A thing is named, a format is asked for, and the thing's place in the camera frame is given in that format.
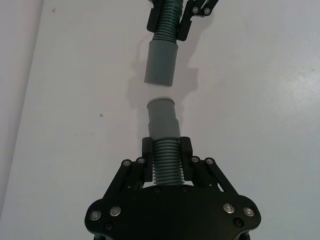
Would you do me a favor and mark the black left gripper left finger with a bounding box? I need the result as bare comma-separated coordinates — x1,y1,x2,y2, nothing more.
103,136,154,196

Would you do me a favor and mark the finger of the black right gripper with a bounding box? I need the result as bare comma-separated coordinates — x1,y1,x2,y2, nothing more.
177,0,221,42
146,0,165,33

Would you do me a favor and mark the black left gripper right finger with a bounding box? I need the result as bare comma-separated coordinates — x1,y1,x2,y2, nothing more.
179,136,238,196

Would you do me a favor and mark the grey ribbed hose narrow cuff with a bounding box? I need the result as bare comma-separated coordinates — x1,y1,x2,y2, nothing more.
146,97,187,187

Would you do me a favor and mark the grey ribbed hose wide cuff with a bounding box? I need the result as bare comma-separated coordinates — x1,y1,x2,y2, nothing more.
143,0,186,88

